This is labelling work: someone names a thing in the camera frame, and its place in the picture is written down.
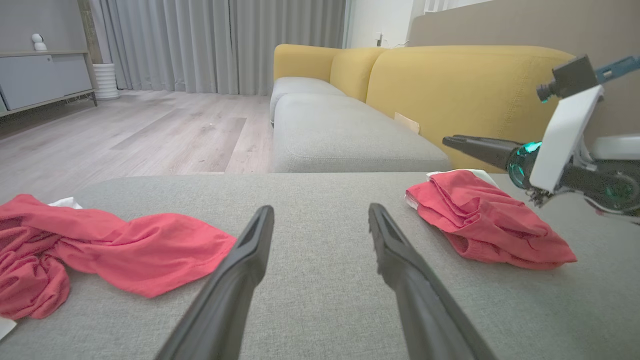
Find blue right camera cable plug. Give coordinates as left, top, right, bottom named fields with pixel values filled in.
left=595, top=55, right=640, bottom=84

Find white ribbed cylinder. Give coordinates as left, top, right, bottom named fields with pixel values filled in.
left=92, top=63, right=121, bottom=101

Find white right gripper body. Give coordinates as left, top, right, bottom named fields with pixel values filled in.
left=507, top=85, right=605, bottom=206

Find wide yellow sofa back cushion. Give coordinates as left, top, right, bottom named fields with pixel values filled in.
left=366, top=45, right=576, bottom=173

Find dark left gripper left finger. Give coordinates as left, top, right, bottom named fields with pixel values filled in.
left=155, top=205, right=275, bottom=360

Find large grey sofa ottoman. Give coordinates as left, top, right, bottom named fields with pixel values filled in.
left=0, top=172, right=640, bottom=360

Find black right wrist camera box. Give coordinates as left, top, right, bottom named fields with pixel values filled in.
left=536, top=55, right=599, bottom=104

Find tan sofa label tag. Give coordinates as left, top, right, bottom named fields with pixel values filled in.
left=394, top=112, right=421, bottom=135

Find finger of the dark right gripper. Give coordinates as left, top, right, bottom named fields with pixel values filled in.
left=442, top=135, right=524, bottom=171

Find grey sideboard cabinet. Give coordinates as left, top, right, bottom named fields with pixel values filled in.
left=0, top=49, right=99, bottom=118

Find red shorts white trim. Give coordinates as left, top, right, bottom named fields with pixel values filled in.
left=405, top=169, right=578, bottom=271

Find grey pleated curtain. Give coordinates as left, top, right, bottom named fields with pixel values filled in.
left=89, top=0, right=347, bottom=96

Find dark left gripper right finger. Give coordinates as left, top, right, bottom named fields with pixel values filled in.
left=368, top=202, right=498, bottom=360

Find red basketball jersey white sleeves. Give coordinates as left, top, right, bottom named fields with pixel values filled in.
left=0, top=194, right=237, bottom=341

